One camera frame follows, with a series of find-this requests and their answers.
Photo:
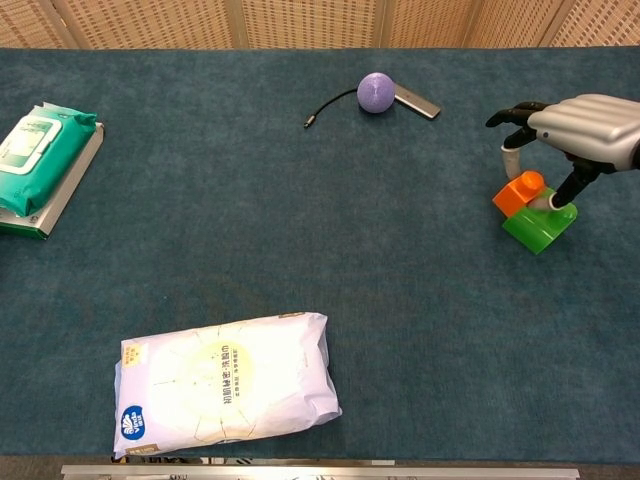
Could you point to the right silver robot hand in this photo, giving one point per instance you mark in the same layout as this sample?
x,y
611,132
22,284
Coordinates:
x,y
595,130

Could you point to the small orange building block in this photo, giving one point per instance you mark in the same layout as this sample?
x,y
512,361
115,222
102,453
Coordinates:
x,y
510,197

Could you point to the green two-stud building block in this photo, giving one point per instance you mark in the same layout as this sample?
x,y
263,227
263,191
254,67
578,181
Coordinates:
x,y
535,235

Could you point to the purple ball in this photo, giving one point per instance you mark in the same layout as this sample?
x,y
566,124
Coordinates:
x,y
376,94

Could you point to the woven beige folding screen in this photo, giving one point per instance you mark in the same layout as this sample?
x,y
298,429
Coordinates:
x,y
310,22

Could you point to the blue felt table mat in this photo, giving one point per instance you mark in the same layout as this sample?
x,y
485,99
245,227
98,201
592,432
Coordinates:
x,y
250,225

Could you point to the lavender tissue pack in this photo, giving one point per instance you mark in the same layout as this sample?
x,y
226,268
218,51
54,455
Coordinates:
x,y
220,385

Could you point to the flat grey green box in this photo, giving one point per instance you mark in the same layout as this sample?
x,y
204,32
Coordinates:
x,y
65,200

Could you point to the green wet wipes pack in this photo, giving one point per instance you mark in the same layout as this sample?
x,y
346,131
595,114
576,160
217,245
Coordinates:
x,y
35,160

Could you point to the aluminium profile rail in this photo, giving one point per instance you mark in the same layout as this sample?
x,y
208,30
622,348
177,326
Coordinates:
x,y
320,472

